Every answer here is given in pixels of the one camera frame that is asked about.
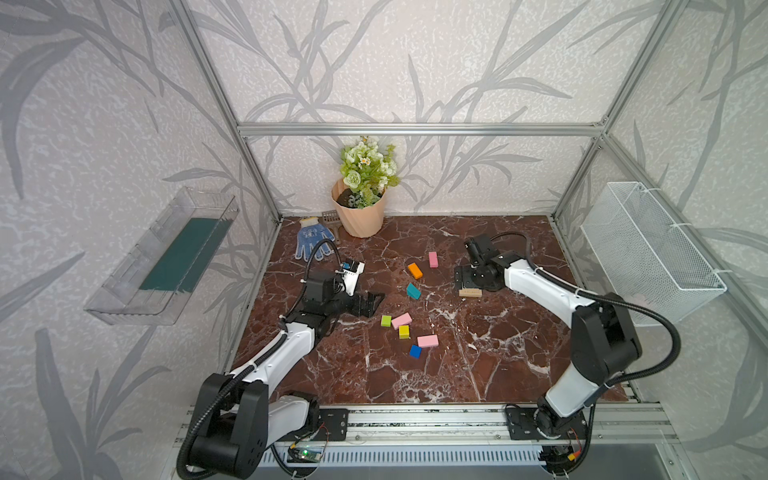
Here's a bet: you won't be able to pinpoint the natural wood block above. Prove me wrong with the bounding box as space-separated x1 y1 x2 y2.
459 288 483 298

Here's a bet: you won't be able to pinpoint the teal triangular wood block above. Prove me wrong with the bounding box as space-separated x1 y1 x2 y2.
406 283 421 300

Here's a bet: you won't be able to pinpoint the green white artificial flowers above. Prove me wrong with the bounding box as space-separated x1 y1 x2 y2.
337 137 400 209

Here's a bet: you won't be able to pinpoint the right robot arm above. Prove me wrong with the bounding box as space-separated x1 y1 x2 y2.
454 231 682 439

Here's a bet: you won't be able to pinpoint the white wire mesh basket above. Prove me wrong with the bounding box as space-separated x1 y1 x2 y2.
581 182 727 323

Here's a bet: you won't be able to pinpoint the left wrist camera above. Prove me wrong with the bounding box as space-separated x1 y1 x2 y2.
341 260 365 296

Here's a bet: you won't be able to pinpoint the long pink wood block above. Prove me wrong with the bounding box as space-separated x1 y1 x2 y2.
391 313 412 329

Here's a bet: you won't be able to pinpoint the small pink wood block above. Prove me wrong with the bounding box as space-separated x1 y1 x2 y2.
428 251 439 269

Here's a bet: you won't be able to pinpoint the blue work glove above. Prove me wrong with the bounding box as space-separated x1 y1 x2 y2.
295 217 335 262

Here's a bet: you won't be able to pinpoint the small brown brush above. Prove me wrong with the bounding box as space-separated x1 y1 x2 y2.
321 210 341 226

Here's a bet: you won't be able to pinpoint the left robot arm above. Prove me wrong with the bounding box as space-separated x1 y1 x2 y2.
175 270 385 479

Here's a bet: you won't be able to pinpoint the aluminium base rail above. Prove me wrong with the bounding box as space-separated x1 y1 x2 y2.
173 403 679 448

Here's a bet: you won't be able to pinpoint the clear plastic wall shelf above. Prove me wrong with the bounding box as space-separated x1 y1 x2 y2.
84 187 239 326

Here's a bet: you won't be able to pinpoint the beige flower pot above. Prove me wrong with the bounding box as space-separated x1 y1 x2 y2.
331 179 387 238

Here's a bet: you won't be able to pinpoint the left circuit board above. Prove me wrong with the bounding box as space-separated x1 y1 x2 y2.
287 446 323 464

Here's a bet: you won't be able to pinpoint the orange wood block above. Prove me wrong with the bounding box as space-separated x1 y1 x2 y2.
407 263 423 280

